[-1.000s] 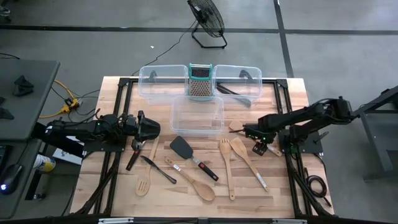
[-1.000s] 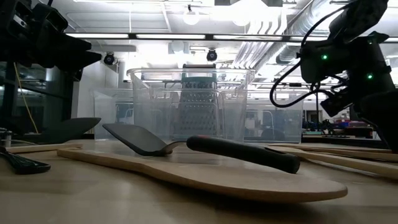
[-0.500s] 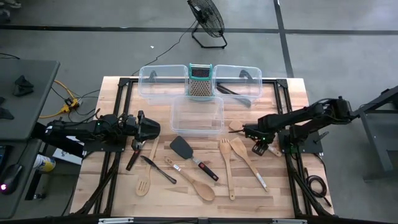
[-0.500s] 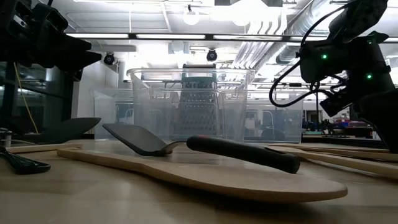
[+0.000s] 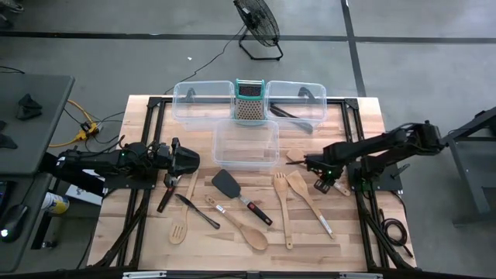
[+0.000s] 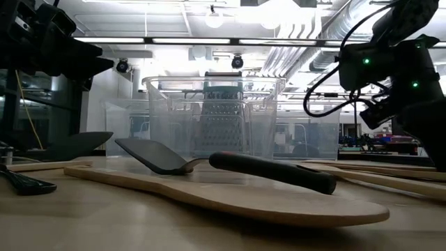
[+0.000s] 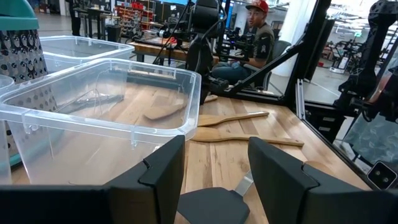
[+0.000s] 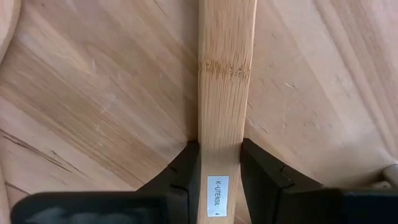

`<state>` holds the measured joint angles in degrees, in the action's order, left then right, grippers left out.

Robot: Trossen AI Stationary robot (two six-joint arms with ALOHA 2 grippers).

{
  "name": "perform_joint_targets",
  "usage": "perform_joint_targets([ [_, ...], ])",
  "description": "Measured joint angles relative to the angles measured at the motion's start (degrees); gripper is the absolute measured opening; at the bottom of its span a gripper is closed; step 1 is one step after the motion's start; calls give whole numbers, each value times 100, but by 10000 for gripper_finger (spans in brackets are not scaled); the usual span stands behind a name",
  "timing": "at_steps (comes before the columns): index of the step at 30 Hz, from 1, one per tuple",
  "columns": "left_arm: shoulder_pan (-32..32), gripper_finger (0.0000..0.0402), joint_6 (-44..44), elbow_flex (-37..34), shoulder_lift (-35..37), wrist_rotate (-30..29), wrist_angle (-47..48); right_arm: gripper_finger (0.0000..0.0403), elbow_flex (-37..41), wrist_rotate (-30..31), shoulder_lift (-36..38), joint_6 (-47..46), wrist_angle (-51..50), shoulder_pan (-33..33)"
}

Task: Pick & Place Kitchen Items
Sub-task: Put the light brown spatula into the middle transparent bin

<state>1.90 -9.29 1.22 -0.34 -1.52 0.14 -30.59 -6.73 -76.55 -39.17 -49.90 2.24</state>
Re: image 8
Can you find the plain wooden utensil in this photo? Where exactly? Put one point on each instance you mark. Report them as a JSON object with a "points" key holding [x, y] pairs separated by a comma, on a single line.
{"points": [[224, 93]]}

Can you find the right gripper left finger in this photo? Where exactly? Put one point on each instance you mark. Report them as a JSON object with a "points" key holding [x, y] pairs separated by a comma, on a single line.
{"points": [[183, 174]]}

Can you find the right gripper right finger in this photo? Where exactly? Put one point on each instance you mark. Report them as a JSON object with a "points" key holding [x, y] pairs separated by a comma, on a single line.
{"points": [[261, 174]]}

